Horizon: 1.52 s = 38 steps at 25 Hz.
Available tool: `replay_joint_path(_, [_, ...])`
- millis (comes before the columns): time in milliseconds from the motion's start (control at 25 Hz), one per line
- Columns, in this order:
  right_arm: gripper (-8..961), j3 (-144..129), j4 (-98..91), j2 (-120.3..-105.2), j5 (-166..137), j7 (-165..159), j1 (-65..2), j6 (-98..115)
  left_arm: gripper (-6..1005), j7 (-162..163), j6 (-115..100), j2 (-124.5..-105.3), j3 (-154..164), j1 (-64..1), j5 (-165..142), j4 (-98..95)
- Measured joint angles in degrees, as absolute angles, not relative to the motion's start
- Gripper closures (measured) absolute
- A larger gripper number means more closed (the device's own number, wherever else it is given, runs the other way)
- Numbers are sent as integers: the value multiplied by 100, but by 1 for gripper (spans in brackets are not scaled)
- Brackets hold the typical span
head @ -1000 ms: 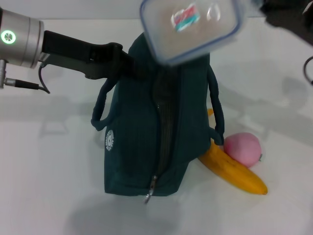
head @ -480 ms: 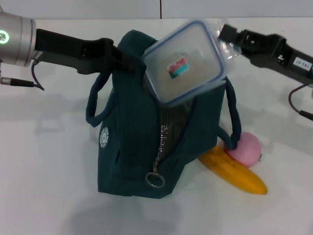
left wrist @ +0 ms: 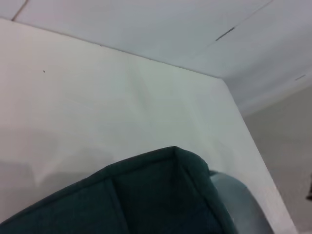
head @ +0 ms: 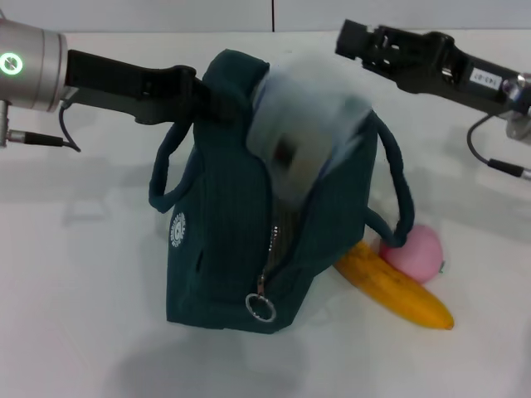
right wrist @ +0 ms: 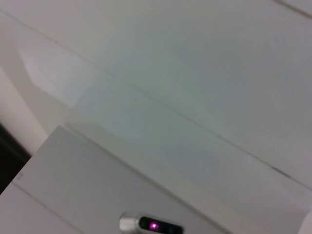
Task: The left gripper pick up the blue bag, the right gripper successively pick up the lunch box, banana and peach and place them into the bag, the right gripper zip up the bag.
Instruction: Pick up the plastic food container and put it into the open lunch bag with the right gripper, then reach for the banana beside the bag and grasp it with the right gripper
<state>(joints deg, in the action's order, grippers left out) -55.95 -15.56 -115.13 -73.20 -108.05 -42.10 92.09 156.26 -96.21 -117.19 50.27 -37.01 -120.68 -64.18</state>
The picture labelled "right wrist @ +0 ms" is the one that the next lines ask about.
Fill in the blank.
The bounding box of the white flat board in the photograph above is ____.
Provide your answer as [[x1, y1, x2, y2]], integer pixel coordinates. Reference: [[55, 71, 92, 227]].
[[0, 124, 308, 234]]

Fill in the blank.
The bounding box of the silver depth camera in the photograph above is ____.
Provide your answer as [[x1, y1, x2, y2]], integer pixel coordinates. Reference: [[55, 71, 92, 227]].
[[118, 211, 183, 234]]

